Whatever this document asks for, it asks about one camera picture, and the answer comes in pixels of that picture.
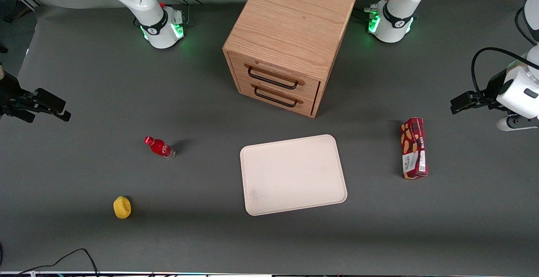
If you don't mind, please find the red cookie box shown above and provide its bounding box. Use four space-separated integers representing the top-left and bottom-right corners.
400 117 429 180

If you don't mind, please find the cream rectangular tray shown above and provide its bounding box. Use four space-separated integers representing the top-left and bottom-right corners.
240 134 348 216

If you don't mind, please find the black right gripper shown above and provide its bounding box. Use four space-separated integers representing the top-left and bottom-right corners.
0 74 72 123

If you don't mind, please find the small red soda bottle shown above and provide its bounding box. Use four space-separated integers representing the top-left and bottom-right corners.
144 136 176 159

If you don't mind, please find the wooden two-drawer cabinet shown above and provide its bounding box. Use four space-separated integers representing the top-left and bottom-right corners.
222 0 358 119

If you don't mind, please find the long black table-edge cable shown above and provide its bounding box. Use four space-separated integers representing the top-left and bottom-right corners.
16 248 100 277

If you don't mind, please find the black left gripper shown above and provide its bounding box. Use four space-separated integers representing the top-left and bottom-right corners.
450 69 512 115

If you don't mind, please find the black left arm wrist cable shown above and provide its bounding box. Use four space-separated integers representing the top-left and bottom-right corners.
471 47 532 99

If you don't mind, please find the black drawer handle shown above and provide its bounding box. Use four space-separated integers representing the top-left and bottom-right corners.
253 85 299 108
247 66 299 90

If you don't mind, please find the black left arm base cable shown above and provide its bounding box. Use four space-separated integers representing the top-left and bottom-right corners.
353 0 395 21

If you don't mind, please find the yellow lemon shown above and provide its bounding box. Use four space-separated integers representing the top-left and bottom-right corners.
113 196 132 219

